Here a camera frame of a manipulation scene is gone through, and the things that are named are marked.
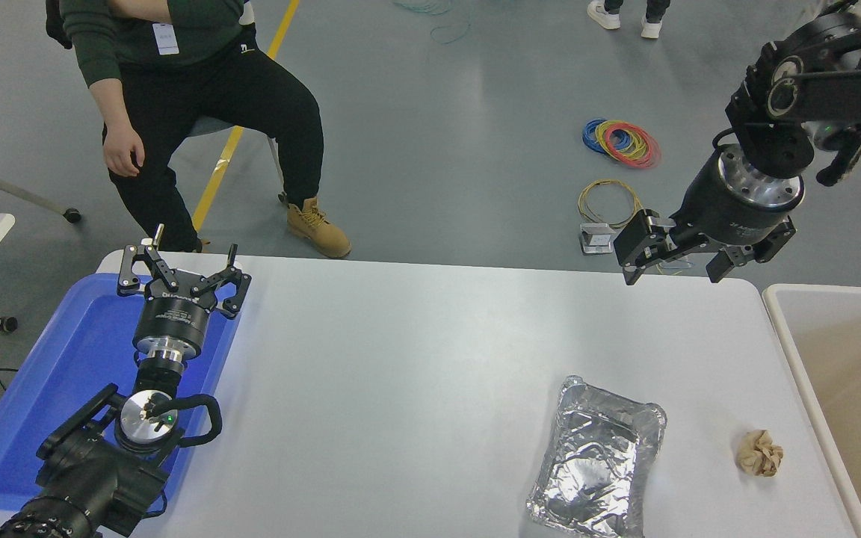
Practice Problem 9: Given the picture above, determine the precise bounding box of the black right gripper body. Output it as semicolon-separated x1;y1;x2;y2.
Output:
670;153;797;249

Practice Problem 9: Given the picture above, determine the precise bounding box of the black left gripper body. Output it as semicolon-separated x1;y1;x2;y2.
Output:
134;280;218;353

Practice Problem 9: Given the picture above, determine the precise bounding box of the silver foil tray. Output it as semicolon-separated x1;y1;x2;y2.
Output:
526;375;668;538

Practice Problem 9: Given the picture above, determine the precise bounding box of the seated person's right hand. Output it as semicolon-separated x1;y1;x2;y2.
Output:
103;123;145;179

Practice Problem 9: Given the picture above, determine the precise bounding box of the small silver box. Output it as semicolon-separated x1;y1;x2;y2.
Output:
578;223;617;256

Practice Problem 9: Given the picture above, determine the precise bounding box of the blue plastic tray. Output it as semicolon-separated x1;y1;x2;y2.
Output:
0;273;243;513

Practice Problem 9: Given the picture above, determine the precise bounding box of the large pale bin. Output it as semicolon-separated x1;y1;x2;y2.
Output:
762;284;861;538

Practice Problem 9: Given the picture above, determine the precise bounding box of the grey stool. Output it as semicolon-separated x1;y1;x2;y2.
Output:
188;116;288;204

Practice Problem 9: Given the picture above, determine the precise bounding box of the seated person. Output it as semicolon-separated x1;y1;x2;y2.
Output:
46;0;353;260

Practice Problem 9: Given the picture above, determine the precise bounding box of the crumpled tan paper ball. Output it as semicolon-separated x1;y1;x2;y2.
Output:
735;429;785;478

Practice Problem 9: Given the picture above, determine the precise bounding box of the blue red yellow cable coil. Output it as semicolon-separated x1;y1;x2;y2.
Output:
581;118;661;170

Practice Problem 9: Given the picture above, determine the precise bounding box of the teal floor cable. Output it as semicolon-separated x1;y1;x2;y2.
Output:
392;0;472;44

